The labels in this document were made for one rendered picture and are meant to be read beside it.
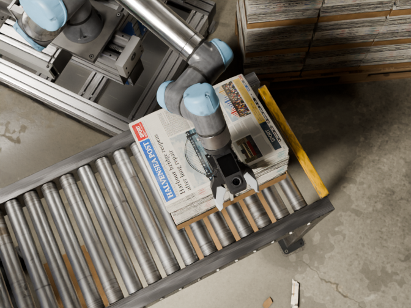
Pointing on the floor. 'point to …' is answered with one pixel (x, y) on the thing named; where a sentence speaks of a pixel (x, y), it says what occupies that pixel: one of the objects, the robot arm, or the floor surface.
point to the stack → (325, 29)
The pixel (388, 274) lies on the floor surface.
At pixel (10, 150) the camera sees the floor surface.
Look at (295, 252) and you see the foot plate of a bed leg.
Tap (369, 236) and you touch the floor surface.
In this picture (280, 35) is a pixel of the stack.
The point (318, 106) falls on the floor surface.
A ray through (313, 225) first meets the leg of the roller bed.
